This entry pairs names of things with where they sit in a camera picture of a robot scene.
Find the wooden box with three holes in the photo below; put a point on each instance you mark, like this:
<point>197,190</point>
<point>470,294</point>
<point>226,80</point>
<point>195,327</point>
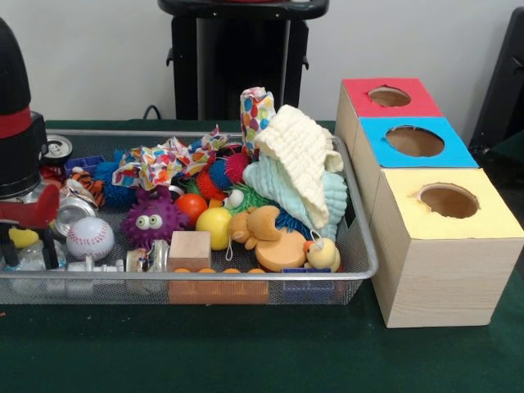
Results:
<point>446,262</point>

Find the black chair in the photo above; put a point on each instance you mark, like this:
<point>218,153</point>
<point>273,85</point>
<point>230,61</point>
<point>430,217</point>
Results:
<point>503,90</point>

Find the wooden cube block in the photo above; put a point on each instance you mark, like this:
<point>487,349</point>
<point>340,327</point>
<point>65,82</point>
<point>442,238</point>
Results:
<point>189,250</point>

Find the shallow clear mesh bin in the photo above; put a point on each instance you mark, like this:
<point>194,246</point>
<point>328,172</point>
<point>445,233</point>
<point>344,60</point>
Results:
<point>360,246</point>

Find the mint green cloth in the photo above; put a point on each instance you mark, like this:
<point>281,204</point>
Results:
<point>272,187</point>

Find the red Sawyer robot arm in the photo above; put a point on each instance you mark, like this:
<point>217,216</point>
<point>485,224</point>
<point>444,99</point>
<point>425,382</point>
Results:
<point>16,123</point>

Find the orange foam duck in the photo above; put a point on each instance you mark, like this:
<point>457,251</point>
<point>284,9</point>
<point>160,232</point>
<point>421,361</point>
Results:
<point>270,243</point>

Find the purple googly-eyed monster toy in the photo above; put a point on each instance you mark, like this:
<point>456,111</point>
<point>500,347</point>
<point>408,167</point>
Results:
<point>153,221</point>

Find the small yellow ball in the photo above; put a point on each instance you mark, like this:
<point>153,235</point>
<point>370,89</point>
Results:
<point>214,228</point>

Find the upright dark soda can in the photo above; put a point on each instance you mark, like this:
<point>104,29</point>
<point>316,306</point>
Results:
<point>59,147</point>

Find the clear plastic blue label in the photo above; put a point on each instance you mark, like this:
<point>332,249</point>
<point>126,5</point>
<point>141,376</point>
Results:
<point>31,258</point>

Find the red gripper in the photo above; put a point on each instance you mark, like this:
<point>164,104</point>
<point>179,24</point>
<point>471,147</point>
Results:
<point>33,211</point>

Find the cream knit cloth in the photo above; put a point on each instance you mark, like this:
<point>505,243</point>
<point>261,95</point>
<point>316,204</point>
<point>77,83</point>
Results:
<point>301,155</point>

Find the multicolour polka dot cloth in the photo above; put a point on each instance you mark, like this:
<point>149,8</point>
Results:
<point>160,160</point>
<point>258,113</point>

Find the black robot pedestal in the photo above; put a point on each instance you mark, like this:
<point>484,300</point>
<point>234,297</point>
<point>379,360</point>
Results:
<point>246,57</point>

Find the small yellow rubber duck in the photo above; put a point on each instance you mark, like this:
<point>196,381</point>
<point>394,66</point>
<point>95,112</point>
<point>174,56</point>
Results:
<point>322,255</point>

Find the white baseball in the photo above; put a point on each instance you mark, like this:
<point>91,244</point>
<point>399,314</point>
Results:
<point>90,238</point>

